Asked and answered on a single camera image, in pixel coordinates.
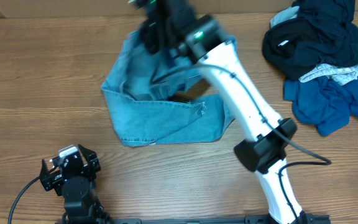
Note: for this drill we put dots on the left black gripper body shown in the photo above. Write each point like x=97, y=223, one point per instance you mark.
x=48, y=179

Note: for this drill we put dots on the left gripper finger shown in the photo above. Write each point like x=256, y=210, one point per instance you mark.
x=44, y=172
x=89, y=155

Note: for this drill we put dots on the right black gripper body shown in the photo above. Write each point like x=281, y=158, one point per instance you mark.
x=150, y=34

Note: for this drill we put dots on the light blue denim jeans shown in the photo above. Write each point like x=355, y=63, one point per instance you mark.
x=139, y=94

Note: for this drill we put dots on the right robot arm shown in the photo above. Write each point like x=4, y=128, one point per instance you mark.
x=266, y=134

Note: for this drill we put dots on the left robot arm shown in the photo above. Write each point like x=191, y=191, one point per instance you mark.
x=73, y=177

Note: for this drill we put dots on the black garment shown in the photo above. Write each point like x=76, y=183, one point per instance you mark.
x=311, y=35

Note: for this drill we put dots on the dark blue shirt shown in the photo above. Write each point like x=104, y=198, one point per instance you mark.
x=323, y=103

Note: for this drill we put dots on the white grey striped cloth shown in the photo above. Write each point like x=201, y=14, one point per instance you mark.
x=341, y=75

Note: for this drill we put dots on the cardboard wall panel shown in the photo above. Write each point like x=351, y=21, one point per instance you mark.
x=79, y=8

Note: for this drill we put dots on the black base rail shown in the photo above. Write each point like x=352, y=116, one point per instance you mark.
x=197, y=221

